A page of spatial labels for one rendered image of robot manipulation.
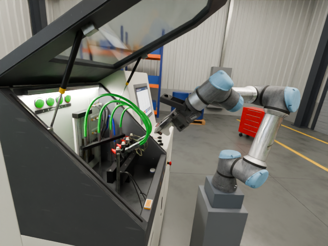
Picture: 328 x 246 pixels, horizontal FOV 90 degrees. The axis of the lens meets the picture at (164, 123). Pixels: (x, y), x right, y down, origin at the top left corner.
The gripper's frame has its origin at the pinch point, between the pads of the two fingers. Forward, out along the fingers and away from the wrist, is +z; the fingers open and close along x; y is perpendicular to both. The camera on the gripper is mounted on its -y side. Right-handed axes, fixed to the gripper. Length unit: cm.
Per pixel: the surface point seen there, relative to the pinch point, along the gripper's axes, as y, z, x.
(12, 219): -15, 62, -42
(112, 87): -40, 35, 40
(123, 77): -39, 24, 43
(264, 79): 232, -31, 779
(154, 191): 24.4, 26.0, -6.5
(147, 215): 24.3, 21.3, -21.8
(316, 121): 436, -75, 634
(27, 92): -45, 19, -20
